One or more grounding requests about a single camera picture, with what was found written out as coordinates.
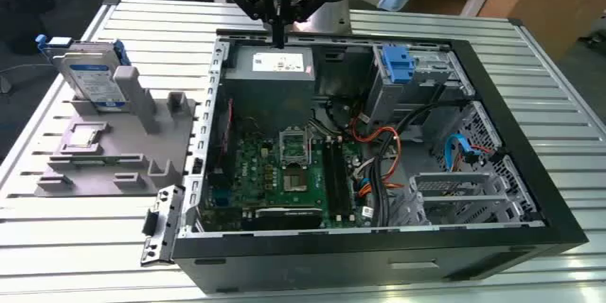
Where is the grey metal disk bay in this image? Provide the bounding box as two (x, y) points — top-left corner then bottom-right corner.
(407, 171), (539, 226)

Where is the blue plastic drive latch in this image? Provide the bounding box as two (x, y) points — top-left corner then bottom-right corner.
(381, 45), (416, 84)

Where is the green RAM stick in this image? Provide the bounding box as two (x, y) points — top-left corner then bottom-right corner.
(69, 155), (120, 168)

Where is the green motherboard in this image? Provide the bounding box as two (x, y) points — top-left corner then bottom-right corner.
(202, 128), (377, 231)

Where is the metal socket cover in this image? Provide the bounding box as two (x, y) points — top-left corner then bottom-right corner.
(277, 127), (314, 170)

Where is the hard disk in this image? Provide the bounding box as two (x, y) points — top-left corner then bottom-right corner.
(34, 35), (129, 116)

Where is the thin red wire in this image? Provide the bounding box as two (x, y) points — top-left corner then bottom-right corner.
(213, 98), (233, 173)

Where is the silver CPU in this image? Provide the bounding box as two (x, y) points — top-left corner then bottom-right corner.
(64, 126), (101, 148)

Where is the black cable bundle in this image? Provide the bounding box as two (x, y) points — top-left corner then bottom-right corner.
(367, 99), (477, 228)

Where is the black PC case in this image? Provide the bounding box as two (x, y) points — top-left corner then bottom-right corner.
(170, 28), (591, 295)

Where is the black chair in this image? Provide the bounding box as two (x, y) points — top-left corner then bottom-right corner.
(0, 0), (56, 56)

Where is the black graphics card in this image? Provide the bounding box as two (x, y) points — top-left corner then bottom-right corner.
(241, 205), (325, 232)

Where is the black RAM slot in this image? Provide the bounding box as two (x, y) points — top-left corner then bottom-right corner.
(320, 136), (344, 224)
(332, 135), (356, 223)

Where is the orange wire bundle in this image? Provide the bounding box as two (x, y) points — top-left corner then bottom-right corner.
(349, 126), (404, 190)

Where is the coloured disk power wire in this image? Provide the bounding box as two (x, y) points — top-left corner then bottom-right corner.
(465, 145), (507, 166)

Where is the orange flat wire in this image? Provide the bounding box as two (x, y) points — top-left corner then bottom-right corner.
(356, 180), (404, 199)

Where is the grey power supply unit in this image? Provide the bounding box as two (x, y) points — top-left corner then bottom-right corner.
(221, 45), (317, 130)

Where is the blue data wire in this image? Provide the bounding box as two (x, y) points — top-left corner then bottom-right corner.
(444, 132), (473, 173)

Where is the metal slot retainer bracket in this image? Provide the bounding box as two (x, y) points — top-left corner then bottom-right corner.
(140, 184), (186, 268)

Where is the grey parts rack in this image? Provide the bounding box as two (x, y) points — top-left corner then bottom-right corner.
(36, 65), (200, 198)

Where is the grey metal drive cage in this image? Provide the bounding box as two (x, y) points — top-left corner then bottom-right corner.
(367, 44), (477, 127)

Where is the CPU socket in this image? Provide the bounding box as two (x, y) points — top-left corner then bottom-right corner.
(281, 168), (314, 194)

